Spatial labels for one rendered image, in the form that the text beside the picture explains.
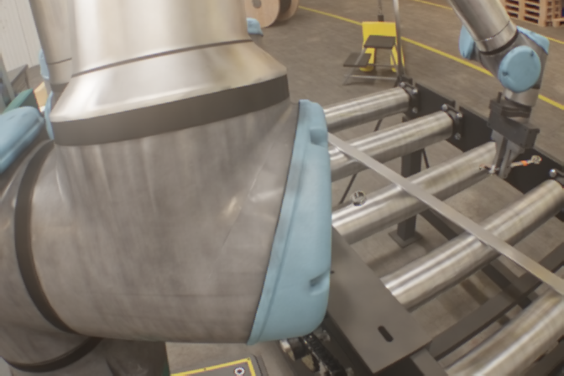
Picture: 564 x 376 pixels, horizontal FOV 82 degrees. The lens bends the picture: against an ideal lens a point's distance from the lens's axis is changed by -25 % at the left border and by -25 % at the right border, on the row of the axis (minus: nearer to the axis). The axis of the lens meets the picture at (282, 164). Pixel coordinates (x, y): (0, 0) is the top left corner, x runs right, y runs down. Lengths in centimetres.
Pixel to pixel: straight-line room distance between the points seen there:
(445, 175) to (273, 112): 109
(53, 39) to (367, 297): 49
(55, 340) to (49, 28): 28
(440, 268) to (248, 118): 81
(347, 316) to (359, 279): 7
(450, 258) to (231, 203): 83
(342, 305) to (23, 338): 40
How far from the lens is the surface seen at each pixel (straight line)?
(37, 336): 34
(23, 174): 27
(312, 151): 20
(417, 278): 94
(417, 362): 52
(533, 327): 90
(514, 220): 115
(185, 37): 20
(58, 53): 41
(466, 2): 68
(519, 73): 73
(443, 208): 112
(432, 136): 157
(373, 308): 55
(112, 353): 38
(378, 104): 175
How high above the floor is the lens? 160
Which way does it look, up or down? 31 degrees down
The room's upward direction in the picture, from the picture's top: 8 degrees counter-clockwise
